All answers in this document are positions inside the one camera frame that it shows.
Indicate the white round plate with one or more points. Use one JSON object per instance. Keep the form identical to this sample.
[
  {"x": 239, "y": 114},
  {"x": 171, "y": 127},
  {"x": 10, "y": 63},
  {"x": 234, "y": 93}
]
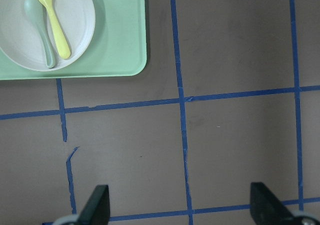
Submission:
[{"x": 26, "y": 36}]

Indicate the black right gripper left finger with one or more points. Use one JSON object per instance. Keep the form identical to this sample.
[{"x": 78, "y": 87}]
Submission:
[{"x": 95, "y": 212}]

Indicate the grey-green plastic spoon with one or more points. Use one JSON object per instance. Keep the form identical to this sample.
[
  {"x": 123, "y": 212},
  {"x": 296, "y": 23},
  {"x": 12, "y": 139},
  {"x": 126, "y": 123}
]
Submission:
[{"x": 34, "y": 11}]

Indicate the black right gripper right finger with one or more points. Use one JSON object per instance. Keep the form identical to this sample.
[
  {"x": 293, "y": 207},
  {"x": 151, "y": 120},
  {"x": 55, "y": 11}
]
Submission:
[{"x": 267, "y": 209}]

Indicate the light green tray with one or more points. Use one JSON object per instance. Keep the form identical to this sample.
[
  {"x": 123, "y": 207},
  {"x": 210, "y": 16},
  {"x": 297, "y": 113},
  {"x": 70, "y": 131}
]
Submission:
[{"x": 107, "y": 38}]

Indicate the yellow plastic fork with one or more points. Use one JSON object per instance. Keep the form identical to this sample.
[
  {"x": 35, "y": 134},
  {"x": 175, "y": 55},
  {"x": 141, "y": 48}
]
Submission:
[{"x": 61, "y": 43}]

